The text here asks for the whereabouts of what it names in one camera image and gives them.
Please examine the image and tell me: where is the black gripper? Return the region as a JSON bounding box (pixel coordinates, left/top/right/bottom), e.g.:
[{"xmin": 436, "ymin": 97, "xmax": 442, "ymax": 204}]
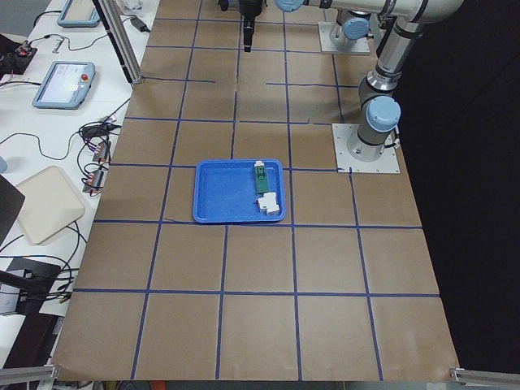
[{"xmin": 239, "ymin": 0, "xmax": 263, "ymax": 52}]

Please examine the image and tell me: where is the black power adapter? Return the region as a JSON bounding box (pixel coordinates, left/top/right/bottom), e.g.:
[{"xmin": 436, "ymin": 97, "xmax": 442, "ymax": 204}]
[{"xmin": 130, "ymin": 16, "xmax": 150, "ymax": 33}]

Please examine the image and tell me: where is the green terminal block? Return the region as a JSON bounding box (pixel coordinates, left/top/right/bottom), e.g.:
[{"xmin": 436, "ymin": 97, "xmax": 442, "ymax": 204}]
[{"xmin": 253, "ymin": 160, "xmax": 269, "ymax": 194}]

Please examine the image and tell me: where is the blue plastic tray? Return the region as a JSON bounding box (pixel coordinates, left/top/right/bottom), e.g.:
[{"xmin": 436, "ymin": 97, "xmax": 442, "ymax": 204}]
[{"xmin": 193, "ymin": 158, "xmax": 287, "ymax": 224}]

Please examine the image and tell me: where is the blue teach pendant far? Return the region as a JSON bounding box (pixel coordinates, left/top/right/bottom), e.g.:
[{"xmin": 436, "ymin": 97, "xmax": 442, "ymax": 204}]
[{"xmin": 57, "ymin": 0, "xmax": 100, "ymax": 28}]

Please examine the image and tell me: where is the blue teach pendant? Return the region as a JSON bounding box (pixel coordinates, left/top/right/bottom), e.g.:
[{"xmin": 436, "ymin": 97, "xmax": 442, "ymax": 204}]
[
  {"xmin": 57, "ymin": 0, "xmax": 100, "ymax": 28},
  {"xmin": 32, "ymin": 61, "xmax": 96, "ymax": 110}
]

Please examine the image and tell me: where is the white circuit breaker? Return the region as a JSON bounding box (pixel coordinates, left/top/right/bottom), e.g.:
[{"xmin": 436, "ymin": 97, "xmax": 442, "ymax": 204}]
[{"xmin": 257, "ymin": 192, "xmax": 280, "ymax": 215}]

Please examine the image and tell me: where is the blue teach pendant near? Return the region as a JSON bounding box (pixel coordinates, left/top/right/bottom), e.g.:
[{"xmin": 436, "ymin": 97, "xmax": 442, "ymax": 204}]
[{"xmin": 32, "ymin": 61, "xmax": 96, "ymax": 110}]

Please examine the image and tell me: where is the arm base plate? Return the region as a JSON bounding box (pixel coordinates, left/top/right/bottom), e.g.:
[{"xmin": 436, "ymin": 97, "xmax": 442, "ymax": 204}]
[
  {"xmin": 332, "ymin": 123, "xmax": 401, "ymax": 174},
  {"xmin": 318, "ymin": 22, "xmax": 371, "ymax": 55}
]

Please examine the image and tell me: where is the aluminium frame post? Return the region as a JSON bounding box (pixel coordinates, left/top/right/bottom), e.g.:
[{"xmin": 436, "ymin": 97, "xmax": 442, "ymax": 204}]
[{"xmin": 93, "ymin": 0, "xmax": 142, "ymax": 85}]

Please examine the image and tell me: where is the black cable bundle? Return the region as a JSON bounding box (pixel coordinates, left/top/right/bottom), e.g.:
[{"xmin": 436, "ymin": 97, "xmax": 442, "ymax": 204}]
[{"xmin": 75, "ymin": 115, "xmax": 123, "ymax": 198}]

